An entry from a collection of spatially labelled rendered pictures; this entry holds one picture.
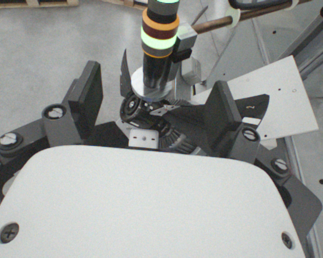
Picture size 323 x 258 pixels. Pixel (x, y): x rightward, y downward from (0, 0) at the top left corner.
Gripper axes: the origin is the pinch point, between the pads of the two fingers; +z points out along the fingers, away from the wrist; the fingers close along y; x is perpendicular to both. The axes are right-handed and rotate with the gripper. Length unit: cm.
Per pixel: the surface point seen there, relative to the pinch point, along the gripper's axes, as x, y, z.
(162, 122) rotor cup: -34.9, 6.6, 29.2
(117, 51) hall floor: -110, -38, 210
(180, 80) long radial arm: -35, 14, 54
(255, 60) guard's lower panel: -42, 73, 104
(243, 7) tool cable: 1.9, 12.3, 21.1
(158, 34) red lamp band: -0.4, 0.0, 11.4
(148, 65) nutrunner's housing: -5.8, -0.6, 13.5
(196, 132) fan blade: -19.4, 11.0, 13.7
